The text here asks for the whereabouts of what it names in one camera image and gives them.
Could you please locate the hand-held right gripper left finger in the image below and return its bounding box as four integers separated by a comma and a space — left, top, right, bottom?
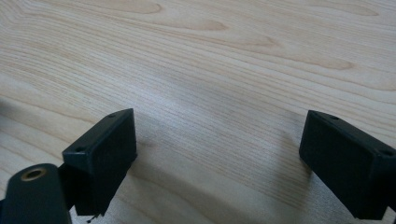
57, 107, 138, 217

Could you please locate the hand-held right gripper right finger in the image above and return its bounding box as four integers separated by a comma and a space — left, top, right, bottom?
299, 109, 396, 221

